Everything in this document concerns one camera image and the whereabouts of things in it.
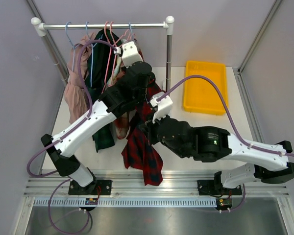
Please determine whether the red beige plaid skirt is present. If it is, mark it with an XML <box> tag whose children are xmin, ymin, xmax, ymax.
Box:
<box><xmin>114</xmin><ymin>111</ymin><xmax>135</xmax><ymax>140</ymax></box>

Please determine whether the blue wire hanger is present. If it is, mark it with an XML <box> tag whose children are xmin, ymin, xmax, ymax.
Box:
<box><xmin>127</xmin><ymin>22</ymin><xmax>140</xmax><ymax>50</ymax></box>

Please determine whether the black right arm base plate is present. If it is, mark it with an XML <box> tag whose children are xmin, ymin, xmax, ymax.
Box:
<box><xmin>197</xmin><ymin>180</ymin><xmax>243</xmax><ymax>197</ymax></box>

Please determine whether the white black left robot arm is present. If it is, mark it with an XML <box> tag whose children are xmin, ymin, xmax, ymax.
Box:
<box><xmin>41</xmin><ymin>62</ymin><xmax>154</xmax><ymax>194</ymax></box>

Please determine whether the pink hanger with plaid skirt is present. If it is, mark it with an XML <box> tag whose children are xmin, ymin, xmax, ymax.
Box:
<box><xmin>109</xmin><ymin>21</ymin><xmax>133</xmax><ymax>74</ymax></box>

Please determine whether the pink hanger on rail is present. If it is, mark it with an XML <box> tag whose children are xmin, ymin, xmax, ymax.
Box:
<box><xmin>103</xmin><ymin>21</ymin><xmax>116</xmax><ymax>86</ymax></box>

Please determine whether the white slotted cable duct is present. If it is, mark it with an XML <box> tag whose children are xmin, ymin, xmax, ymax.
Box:
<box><xmin>34</xmin><ymin>197</ymin><xmax>217</xmax><ymax>208</ymax></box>

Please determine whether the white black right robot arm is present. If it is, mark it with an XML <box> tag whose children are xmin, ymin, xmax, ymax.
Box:
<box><xmin>139</xmin><ymin>116</ymin><xmax>294</xmax><ymax>196</ymax></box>

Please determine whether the dark green plaid skirt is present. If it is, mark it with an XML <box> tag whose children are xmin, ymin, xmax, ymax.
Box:
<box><xmin>87</xmin><ymin>29</ymin><xmax>123</xmax><ymax>153</ymax></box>

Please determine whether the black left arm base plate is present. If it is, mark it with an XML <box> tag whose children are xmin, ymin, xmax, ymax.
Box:
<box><xmin>68</xmin><ymin>179</ymin><xmax>112</xmax><ymax>195</ymax></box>

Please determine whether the pastel tie-dye garment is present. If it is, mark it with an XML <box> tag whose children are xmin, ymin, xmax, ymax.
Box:
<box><xmin>107</xmin><ymin>57</ymin><xmax>126</xmax><ymax>87</ymax></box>

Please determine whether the red black plaid skirt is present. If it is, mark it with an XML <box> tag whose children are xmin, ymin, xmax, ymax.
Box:
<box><xmin>122</xmin><ymin>81</ymin><xmax>163</xmax><ymax>186</ymax></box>

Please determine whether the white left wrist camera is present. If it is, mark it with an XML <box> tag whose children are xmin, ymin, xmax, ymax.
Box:
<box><xmin>114</xmin><ymin>41</ymin><xmax>143</xmax><ymax>68</ymax></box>

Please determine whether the pink pleated skirt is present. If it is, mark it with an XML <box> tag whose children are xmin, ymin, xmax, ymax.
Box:
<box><xmin>64</xmin><ymin>32</ymin><xmax>96</xmax><ymax>124</ymax></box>

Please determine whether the silver white clothes rack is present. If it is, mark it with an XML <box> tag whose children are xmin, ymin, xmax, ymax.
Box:
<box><xmin>31</xmin><ymin>16</ymin><xmax>175</xmax><ymax>91</ymax></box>

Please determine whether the aluminium mounting rail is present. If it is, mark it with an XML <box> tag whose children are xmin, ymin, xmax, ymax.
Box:
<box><xmin>23</xmin><ymin>171</ymin><xmax>290</xmax><ymax>198</ymax></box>

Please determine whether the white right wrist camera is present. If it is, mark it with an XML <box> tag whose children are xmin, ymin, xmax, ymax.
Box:
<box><xmin>149</xmin><ymin>92</ymin><xmax>173</xmax><ymax>124</ymax></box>

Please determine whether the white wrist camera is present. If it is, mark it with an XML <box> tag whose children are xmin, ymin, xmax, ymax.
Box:
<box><xmin>149</xmin><ymin>92</ymin><xmax>173</xmax><ymax>124</ymax></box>
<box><xmin>114</xmin><ymin>41</ymin><xmax>143</xmax><ymax>68</ymax></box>

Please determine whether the blue hanger with pink skirt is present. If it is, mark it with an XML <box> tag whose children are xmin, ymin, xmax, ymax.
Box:
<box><xmin>65</xmin><ymin>21</ymin><xmax>80</xmax><ymax>72</ymax></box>

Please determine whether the yellow plastic tray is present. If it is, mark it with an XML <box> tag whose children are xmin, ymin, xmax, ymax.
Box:
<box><xmin>183</xmin><ymin>60</ymin><xmax>228</xmax><ymax>116</ymax></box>

